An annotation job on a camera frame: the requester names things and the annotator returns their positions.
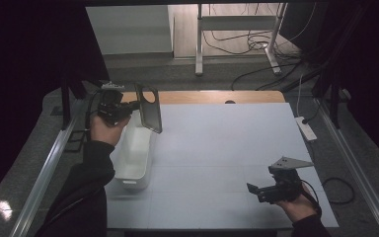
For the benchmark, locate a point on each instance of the wooden table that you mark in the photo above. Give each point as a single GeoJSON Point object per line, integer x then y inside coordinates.
{"type": "Point", "coordinates": [204, 97]}

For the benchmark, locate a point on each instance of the person's right hand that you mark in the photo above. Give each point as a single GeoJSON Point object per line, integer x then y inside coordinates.
{"type": "Point", "coordinates": [301, 209]}

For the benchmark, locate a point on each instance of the dark curtain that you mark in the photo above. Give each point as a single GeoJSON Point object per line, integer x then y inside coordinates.
{"type": "Point", "coordinates": [371, 65]}
{"type": "Point", "coordinates": [23, 82]}

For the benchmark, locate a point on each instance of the grey phone case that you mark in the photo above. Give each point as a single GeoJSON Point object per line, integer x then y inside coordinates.
{"type": "Point", "coordinates": [152, 115]}

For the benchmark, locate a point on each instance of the aluminium rail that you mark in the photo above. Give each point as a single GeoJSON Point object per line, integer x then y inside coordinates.
{"type": "Point", "coordinates": [42, 177]}
{"type": "Point", "coordinates": [355, 158]}

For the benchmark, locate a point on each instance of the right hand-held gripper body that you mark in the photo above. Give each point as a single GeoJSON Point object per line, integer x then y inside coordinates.
{"type": "Point", "coordinates": [283, 192]}

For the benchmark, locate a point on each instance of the white board mat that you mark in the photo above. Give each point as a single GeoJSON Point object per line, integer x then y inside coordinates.
{"type": "Point", "coordinates": [223, 148]}

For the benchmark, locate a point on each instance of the black floor plate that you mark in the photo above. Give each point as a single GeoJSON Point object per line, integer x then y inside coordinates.
{"type": "Point", "coordinates": [74, 143]}

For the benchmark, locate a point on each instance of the person's left hand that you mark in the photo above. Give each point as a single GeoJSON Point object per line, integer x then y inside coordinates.
{"type": "Point", "coordinates": [105, 133]}

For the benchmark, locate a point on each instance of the white power strip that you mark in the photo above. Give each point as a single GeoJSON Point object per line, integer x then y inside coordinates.
{"type": "Point", "coordinates": [306, 129]}

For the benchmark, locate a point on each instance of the white plastic bin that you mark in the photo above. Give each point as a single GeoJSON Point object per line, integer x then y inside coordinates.
{"type": "Point", "coordinates": [135, 154]}

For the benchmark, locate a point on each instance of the white cabinet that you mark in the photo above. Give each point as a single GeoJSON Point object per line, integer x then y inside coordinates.
{"type": "Point", "coordinates": [130, 29]}

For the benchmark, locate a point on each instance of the black metal stand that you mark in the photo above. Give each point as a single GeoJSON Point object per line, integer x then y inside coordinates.
{"type": "Point", "coordinates": [66, 102]}
{"type": "Point", "coordinates": [334, 102]}

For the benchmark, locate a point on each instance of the white metal desk frame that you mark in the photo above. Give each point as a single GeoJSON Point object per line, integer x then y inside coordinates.
{"type": "Point", "coordinates": [237, 22]}

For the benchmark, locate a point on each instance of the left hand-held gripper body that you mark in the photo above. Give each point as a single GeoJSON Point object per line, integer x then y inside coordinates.
{"type": "Point", "coordinates": [112, 105]}

